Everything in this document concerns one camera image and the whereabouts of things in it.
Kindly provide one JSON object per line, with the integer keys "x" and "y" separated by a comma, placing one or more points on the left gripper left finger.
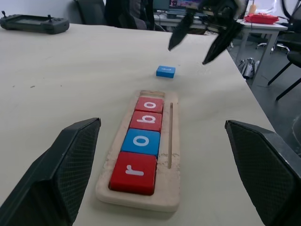
{"x": 51, "y": 169}

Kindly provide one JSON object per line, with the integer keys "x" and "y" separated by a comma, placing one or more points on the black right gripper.
{"x": 218, "y": 14}

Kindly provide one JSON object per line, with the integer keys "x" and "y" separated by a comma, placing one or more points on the red bag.
{"x": 261, "y": 18}

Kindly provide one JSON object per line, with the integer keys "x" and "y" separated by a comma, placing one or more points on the blue letter tile t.
{"x": 164, "y": 73}

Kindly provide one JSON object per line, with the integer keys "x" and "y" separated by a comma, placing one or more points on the red letter tile r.
{"x": 122, "y": 181}

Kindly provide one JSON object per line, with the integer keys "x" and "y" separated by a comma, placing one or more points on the red letter tile o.
{"x": 143, "y": 107}

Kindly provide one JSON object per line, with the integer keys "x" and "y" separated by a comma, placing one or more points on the black handheld remote controller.
{"x": 28, "y": 23}

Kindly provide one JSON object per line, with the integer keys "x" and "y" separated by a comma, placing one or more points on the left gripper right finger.
{"x": 263, "y": 169}

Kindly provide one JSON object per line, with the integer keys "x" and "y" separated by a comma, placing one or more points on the blue letter tile o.
{"x": 131, "y": 146}

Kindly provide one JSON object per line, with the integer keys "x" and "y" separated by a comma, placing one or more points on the wooden letter tray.
{"x": 174, "y": 188}

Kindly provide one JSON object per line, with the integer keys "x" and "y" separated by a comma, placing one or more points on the red b letter block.
{"x": 138, "y": 122}

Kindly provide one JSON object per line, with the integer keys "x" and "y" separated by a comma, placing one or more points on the black office chair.
{"x": 91, "y": 11}

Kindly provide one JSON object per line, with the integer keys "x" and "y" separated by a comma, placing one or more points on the white office desk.
{"x": 263, "y": 27}

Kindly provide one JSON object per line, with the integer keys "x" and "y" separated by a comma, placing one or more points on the computer monitor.
{"x": 181, "y": 4}

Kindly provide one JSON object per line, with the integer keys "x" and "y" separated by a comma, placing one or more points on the silver foil bag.
{"x": 248, "y": 68}

